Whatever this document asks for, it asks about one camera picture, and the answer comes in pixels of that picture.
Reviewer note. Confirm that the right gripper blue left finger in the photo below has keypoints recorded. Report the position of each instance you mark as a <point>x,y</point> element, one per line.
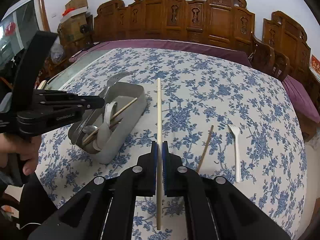
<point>146,185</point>

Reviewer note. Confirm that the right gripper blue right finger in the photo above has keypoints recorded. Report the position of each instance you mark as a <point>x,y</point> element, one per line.
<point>173,180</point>

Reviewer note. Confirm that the cream white chopstick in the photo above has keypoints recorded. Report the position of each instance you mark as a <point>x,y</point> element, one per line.
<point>159,155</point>

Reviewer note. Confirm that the grey metal tray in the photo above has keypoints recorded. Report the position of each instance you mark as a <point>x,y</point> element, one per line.
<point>122,93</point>

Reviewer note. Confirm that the steel fork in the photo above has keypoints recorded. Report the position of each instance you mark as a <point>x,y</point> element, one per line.
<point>98,103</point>

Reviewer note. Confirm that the light bamboo chopstick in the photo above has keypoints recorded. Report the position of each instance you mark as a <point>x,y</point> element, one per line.
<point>90,137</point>

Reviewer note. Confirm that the left hand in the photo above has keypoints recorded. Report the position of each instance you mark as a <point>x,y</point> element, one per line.
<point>28,151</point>

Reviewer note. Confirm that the dark brown chopstick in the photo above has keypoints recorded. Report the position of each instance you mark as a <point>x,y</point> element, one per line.
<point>205,148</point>

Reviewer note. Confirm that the blue floral tablecloth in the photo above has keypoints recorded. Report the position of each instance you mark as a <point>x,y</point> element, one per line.
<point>198,91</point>

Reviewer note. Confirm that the white plastic fork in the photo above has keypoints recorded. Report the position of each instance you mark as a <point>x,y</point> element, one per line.
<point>236,131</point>

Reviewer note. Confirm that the glass door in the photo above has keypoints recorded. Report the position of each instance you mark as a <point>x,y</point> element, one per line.
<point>18,26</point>

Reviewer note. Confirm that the cardboard box stack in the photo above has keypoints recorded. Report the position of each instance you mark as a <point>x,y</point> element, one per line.
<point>74,29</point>

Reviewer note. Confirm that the purple sofa cushion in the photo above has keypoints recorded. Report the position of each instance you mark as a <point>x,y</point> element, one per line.
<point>222,53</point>

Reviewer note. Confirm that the purple armchair cushion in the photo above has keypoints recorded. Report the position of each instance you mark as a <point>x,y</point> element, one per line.
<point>300,99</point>

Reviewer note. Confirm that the carved wooden sofa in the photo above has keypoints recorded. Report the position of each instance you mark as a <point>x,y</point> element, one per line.
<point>226,24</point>

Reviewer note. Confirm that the red gift box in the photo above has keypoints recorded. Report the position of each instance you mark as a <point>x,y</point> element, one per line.
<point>315,65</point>

